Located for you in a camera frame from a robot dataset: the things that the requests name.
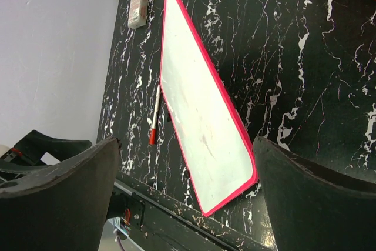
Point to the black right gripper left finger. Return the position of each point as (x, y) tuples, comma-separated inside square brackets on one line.
[(61, 206)]

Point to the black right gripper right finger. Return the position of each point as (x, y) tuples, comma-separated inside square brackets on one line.
[(312, 207)]

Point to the pink framed whiteboard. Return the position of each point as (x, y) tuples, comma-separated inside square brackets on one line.
[(216, 147)]

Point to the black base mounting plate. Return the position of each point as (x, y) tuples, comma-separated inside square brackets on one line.
[(153, 220)]

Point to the small pink white box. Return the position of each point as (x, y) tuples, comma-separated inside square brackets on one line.
[(137, 13)]

